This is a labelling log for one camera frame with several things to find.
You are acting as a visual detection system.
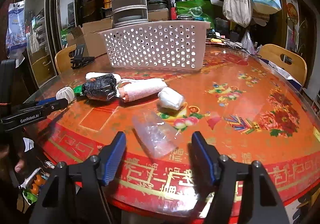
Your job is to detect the green snack packet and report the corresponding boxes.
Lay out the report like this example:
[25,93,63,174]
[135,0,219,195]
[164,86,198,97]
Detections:
[73,85,85,98]

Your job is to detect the white ribbed round object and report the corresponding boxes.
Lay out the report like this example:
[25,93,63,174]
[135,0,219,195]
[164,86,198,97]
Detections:
[55,86,75,104]

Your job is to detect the right wooden chair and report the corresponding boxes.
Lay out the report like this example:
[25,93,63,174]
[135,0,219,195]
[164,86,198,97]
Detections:
[259,44,307,86]

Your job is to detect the blue white snack bag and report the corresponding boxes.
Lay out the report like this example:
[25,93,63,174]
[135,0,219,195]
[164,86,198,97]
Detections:
[5,0,27,59]

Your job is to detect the person's left hand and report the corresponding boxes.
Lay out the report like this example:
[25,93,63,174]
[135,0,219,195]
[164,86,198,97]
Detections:
[1,142,25,188]

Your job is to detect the black phone stand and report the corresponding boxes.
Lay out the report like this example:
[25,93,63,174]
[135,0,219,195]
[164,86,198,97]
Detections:
[68,44,95,69]

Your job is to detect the brown cardboard box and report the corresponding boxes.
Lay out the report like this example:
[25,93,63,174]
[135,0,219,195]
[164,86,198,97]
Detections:
[67,18,113,58]

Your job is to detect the black knitted glove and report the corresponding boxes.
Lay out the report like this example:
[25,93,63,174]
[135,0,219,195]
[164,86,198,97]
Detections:
[82,74,117,101]

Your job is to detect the clear plastic bag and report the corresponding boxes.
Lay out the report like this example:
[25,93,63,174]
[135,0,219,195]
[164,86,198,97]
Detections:
[132,110,183,159]

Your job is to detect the wooden chair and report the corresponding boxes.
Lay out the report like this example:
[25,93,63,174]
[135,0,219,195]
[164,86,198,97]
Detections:
[55,44,76,74]
[259,44,307,86]

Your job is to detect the left wooden chair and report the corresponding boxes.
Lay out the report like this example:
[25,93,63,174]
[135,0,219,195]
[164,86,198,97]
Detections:
[55,44,76,74]

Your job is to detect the green shopping bag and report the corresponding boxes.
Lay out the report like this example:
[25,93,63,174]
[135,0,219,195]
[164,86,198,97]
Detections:
[175,0,215,28]

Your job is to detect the pink white rolled cloth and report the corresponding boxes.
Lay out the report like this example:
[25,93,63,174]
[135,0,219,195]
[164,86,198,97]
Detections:
[118,78,167,102]

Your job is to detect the white wrapped tissue pack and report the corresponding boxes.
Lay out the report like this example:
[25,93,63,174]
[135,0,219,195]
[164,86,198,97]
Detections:
[158,87,185,111]

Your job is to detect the white perforated plastic basket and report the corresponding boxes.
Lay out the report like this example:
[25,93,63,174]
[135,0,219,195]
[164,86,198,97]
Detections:
[98,20,210,71]

